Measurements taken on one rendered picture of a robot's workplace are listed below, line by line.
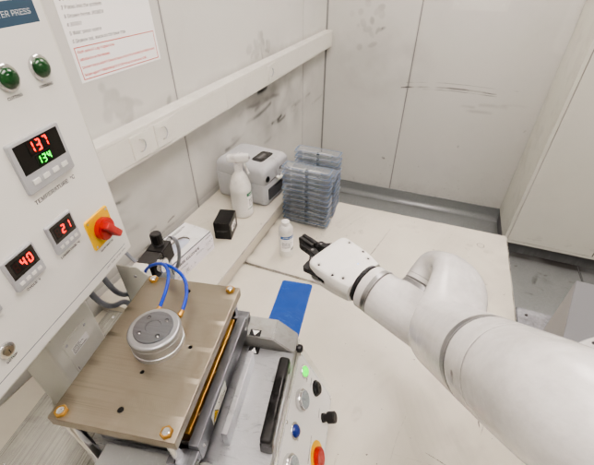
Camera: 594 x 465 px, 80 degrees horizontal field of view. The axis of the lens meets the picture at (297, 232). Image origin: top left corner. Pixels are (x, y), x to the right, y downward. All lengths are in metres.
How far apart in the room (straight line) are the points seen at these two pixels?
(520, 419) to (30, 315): 0.55
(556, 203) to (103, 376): 2.45
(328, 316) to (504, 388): 0.84
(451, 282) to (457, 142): 2.37
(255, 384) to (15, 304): 0.39
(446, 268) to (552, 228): 2.21
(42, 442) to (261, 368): 0.39
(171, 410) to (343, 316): 0.65
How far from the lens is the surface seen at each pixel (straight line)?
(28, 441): 0.85
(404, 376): 1.01
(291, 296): 1.13
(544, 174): 2.51
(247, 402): 0.70
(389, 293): 0.60
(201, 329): 0.62
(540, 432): 0.27
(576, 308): 1.04
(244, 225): 1.35
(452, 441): 0.97
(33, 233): 0.58
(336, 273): 0.64
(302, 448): 0.79
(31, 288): 0.59
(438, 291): 0.49
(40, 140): 0.57
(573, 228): 2.73
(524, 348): 0.30
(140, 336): 0.59
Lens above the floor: 1.59
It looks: 37 degrees down
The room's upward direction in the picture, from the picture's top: straight up
